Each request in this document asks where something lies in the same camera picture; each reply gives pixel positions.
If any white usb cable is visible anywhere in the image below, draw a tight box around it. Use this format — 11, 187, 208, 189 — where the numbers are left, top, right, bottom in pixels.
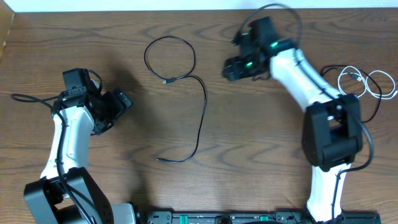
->
337, 65, 398, 101

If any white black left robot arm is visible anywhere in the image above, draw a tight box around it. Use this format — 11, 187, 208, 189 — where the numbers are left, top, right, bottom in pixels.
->
24, 68, 137, 223

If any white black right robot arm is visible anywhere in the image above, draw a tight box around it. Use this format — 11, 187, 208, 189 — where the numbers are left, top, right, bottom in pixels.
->
223, 17, 363, 223

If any cardboard panel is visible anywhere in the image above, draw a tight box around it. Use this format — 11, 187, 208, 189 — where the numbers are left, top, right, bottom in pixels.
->
0, 0, 15, 57

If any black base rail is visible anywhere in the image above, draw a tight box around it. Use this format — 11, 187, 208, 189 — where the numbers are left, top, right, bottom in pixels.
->
146, 210, 382, 224

